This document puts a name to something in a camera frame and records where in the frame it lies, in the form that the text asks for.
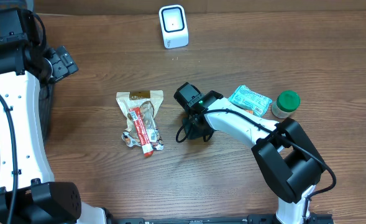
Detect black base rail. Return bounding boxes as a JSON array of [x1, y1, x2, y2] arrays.
[[108, 213, 335, 224]]

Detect green lid jar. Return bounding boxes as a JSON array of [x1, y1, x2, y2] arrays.
[[271, 90, 301, 119]]

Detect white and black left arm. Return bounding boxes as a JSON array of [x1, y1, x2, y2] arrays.
[[0, 7, 112, 223]]

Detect white barcode scanner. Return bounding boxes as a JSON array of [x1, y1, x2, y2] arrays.
[[158, 4, 189, 49]]

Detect beige snack pouch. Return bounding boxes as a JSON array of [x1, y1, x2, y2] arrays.
[[116, 90, 163, 143]]

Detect teal plastic packet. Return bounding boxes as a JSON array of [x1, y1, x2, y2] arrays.
[[228, 85, 272, 117]]

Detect red snack stick packet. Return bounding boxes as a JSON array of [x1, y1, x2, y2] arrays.
[[129, 107, 153, 157]]

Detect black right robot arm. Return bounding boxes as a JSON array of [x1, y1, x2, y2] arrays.
[[174, 83, 333, 223]]

